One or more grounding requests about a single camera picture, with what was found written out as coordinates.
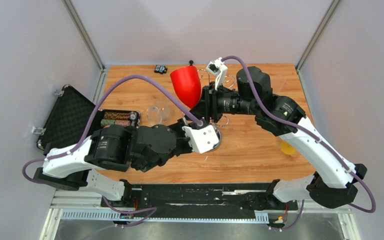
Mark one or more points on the chrome wine glass rack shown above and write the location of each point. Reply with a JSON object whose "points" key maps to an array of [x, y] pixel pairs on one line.
{"points": [[225, 99]]}

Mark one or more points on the clear champagne flute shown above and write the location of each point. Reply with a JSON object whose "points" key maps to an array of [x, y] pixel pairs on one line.
{"points": [[277, 83]]}

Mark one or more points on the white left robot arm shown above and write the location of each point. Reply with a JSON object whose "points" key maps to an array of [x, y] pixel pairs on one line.
{"points": [[116, 148]]}

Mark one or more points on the red wine glass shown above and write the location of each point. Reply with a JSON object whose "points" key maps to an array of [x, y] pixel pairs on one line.
{"points": [[187, 85]]}

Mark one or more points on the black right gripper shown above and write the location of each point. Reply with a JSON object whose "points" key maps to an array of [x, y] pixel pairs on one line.
{"points": [[210, 94]]}

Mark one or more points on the yellow wine glass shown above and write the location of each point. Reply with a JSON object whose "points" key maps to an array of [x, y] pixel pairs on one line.
{"points": [[286, 148]]}

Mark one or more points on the small black clip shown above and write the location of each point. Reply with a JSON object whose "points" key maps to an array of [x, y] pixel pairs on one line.
{"points": [[160, 69]]}

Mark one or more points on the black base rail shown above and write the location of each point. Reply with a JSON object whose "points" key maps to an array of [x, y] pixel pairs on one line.
{"points": [[203, 201]]}

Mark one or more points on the clear wine glass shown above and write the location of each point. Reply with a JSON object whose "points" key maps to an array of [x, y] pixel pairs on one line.
{"points": [[154, 116]]}

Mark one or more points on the black poker chip case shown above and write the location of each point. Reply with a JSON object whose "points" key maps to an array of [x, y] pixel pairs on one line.
{"points": [[69, 117]]}

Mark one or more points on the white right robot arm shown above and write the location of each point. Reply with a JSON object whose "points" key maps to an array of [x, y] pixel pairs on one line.
{"points": [[332, 185]]}

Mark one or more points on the clear ribbed goblet glass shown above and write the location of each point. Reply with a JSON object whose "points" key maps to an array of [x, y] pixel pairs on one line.
{"points": [[163, 109]]}

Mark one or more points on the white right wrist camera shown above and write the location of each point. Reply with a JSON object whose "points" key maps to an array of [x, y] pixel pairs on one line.
{"points": [[217, 68]]}

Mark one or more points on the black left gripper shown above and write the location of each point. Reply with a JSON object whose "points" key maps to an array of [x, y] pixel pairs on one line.
{"points": [[179, 127]]}

